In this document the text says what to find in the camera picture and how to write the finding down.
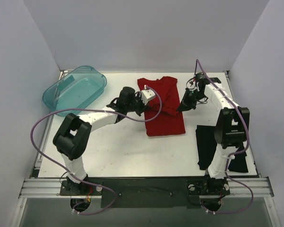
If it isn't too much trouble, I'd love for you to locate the purple cable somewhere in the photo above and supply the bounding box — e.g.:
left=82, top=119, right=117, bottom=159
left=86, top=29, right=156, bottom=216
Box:
left=30, top=85, right=163, bottom=216
left=195, top=59, right=254, bottom=215

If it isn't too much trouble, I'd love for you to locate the red t shirt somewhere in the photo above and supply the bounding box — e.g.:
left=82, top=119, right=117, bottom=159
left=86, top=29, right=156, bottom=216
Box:
left=137, top=76, right=186, bottom=137

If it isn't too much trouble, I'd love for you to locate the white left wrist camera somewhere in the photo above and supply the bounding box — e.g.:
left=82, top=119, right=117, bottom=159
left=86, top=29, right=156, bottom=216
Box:
left=141, top=85, right=156, bottom=105

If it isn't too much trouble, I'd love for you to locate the teal plastic bin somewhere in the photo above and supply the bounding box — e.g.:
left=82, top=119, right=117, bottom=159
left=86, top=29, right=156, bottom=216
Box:
left=42, top=66, right=107, bottom=117

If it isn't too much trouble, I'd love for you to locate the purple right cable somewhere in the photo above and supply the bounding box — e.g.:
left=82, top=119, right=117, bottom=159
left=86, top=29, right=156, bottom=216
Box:
left=195, top=59, right=254, bottom=215

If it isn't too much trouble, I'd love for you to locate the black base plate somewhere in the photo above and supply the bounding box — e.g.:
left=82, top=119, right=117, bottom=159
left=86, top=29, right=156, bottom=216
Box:
left=60, top=177, right=230, bottom=209

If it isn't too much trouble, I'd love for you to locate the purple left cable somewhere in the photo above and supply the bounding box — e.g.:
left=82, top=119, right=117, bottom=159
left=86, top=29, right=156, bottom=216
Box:
left=30, top=85, right=163, bottom=216

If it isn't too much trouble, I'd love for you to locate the folded black t shirt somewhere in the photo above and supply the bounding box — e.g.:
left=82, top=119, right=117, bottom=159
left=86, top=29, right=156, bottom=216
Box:
left=195, top=124, right=249, bottom=174

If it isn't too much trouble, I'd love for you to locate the aluminium frame rail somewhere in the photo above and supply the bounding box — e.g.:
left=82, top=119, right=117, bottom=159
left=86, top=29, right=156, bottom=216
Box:
left=19, top=178, right=70, bottom=199

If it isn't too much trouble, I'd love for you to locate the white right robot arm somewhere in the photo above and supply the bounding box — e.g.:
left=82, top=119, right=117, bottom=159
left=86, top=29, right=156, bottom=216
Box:
left=177, top=72, right=250, bottom=194

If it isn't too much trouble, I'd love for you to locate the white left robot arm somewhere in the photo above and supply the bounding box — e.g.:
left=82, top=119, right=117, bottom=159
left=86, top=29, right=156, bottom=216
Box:
left=53, top=87, right=156, bottom=195

